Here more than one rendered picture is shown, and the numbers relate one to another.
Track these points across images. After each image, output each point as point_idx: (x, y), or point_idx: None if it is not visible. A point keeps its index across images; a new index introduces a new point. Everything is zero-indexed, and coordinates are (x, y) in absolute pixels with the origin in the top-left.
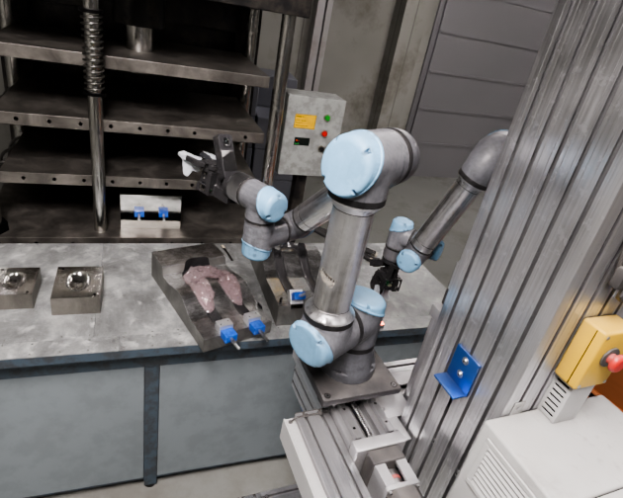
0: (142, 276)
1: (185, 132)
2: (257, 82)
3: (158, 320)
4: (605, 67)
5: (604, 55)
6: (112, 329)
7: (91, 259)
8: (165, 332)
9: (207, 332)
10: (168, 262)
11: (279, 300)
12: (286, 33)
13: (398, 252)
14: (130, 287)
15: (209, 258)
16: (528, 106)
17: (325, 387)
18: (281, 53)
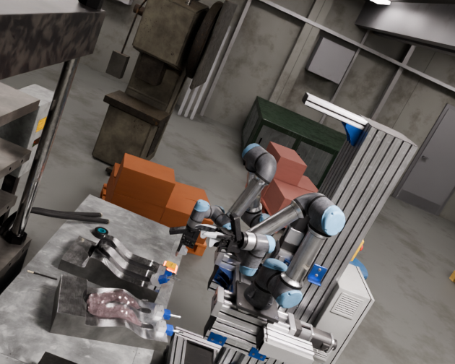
0: (47, 338)
1: None
2: (33, 107)
3: (117, 356)
4: (380, 168)
5: (380, 165)
6: None
7: None
8: (133, 359)
9: (161, 337)
10: (81, 311)
11: (152, 289)
12: (75, 67)
13: (201, 222)
14: (60, 352)
15: (87, 288)
16: (350, 175)
17: (271, 315)
18: (68, 84)
